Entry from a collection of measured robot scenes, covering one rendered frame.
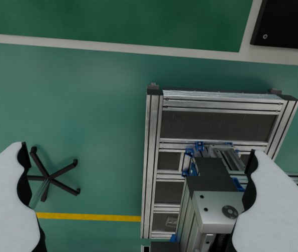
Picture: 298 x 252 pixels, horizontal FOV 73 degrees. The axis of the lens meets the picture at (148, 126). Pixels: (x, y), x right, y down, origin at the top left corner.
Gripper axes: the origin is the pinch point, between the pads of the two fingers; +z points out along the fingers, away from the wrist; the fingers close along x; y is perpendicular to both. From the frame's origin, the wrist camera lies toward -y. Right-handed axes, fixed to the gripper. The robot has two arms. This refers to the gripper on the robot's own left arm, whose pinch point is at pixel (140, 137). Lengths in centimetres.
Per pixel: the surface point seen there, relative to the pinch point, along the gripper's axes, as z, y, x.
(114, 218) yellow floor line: 115, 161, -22
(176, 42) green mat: 40.2, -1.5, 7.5
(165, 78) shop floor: 115, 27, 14
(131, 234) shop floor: 115, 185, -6
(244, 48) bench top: 40.4, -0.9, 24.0
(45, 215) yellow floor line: 115, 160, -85
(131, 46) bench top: 40.4, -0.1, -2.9
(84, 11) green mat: 40.2, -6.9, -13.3
